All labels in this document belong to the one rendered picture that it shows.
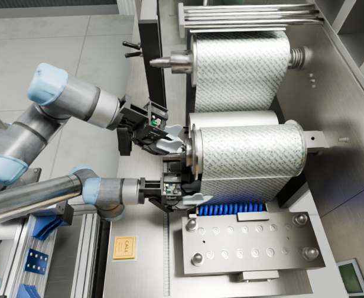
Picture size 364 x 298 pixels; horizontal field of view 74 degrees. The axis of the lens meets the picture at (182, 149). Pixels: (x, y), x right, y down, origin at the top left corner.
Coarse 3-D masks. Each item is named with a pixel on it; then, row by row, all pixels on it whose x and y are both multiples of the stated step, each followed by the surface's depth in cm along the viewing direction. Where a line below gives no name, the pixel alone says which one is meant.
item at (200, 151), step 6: (192, 132) 60; (198, 132) 60; (192, 138) 58; (198, 138) 58; (192, 144) 59; (198, 144) 58; (198, 150) 57; (198, 156) 57; (198, 162) 58; (192, 168) 62; (198, 168) 59
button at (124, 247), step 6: (120, 240) 82; (126, 240) 82; (132, 240) 82; (114, 246) 81; (120, 246) 81; (126, 246) 81; (132, 246) 81; (114, 252) 80; (120, 252) 80; (126, 252) 80; (132, 252) 80; (114, 258) 80; (120, 258) 80; (126, 258) 80; (132, 258) 81
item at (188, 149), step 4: (188, 140) 61; (188, 144) 60; (188, 148) 59; (192, 148) 59; (188, 152) 59; (192, 152) 59; (188, 156) 59; (192, 156) 60; (188, 160) 60; (192, 160) 60; (188, 164) 61; (192, 164) 61
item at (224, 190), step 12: (204, 180) 63; (216, 180) 63; (228, 180) 63; (240, 180) 64; (252, 180) 64; (264, 180) 64; (276, 180) 65; (288, 180) 65; (204, 192) 70; (216, 192) 70; (228, 192) 70; (240, 192) 71; (252, 192) 71; (264, 192) 72; (276, 192) 72; (204, 204) 78
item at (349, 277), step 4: (340, 268) 56; (344, 268) 54; (348, 268) 53; (352, 268) 52; (340, 272) 56; (344, 272) 55; (348, 272) 53; (352, 272) 52; (344, 276) 55; (348, 276) 53; (352, 276) 52; (344, 280) 55; (348, 280) 53; (352, 280) 52; (356, 280) 51; (348, 284) 54; (352, 284) 52; (356, 284) 51; (348, 288) 54; (352, 288) 52; (356, 288) 51
